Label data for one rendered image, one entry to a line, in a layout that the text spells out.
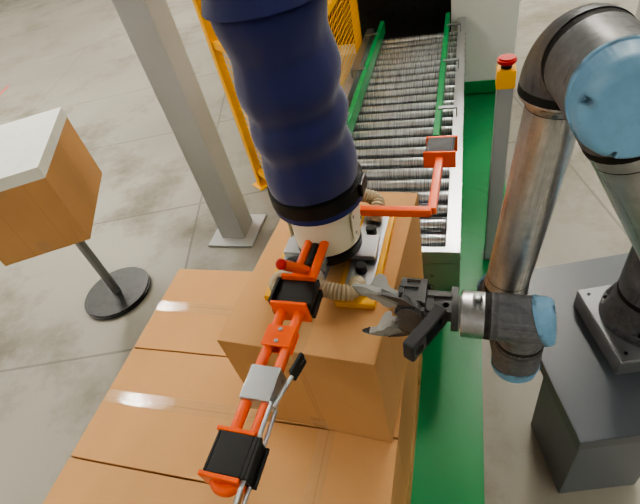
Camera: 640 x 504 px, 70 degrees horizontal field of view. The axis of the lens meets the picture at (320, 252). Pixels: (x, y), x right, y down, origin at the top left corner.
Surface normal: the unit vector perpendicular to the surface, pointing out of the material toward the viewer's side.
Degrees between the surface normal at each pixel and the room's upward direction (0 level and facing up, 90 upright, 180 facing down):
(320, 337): 0
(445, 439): 0
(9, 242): 90
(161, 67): 90
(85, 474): 0
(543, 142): 88
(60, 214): 90
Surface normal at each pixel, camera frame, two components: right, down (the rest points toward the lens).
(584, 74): -0.91, -0.29
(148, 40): -0.22, 0.71
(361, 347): -0.20, -0.70
